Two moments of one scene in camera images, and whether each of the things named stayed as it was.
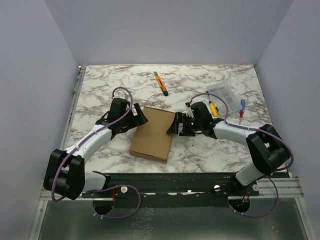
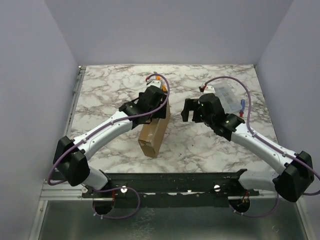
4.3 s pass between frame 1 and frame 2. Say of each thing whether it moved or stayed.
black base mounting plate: stayed
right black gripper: moved
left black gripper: moved
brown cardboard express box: moved
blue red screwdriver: stayed
